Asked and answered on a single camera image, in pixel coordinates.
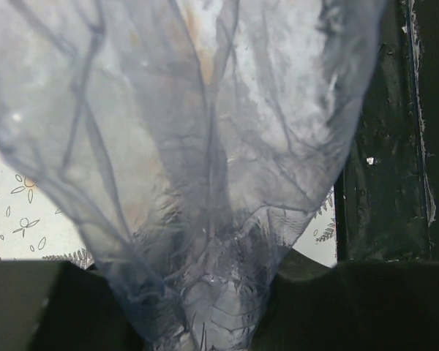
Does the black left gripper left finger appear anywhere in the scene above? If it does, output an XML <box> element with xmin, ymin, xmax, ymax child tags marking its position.
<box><xmin>0</xmin><ymin>261</ymin><xmax>143</xmax><ymax>350</ymax></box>

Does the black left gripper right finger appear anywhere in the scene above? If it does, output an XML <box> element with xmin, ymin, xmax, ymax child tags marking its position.
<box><xmin>252</xmin><ymin>251</ymin><xmax>439</xmax><ymax>350</ymax></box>

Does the blue tinted plastic bottle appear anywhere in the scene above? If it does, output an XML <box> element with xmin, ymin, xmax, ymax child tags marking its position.
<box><xmin>0</xmin><ymin>1</ymin><xmax>386</xmax><ymax>350</ymax></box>

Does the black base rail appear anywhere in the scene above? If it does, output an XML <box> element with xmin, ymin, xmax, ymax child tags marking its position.
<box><xmin>335</xmin><ymin>1</ymin><xmax>439</xmax><ymax>261</ymax></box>

